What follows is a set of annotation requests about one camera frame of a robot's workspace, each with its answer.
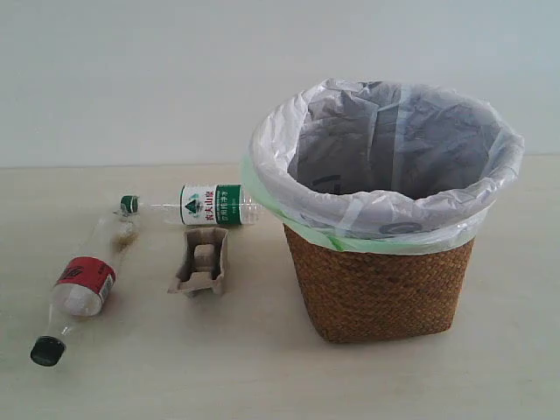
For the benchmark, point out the green label water bottle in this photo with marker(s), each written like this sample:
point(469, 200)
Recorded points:
point(197, 206)

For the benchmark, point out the grey cardboard pulp tray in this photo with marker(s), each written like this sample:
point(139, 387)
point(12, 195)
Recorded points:
point(205, 262)

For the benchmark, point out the red label clear bottle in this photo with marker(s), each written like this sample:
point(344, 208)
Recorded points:
point(79, 294)

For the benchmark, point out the white and green bin liner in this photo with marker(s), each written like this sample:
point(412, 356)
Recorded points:
point(382, 167)

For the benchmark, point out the woven wicker waste basket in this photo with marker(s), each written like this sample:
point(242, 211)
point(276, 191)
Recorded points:
point(357, 297)

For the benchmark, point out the crumpled clear plastic wrapper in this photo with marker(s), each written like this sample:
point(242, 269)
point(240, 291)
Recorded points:
point(125, 230)

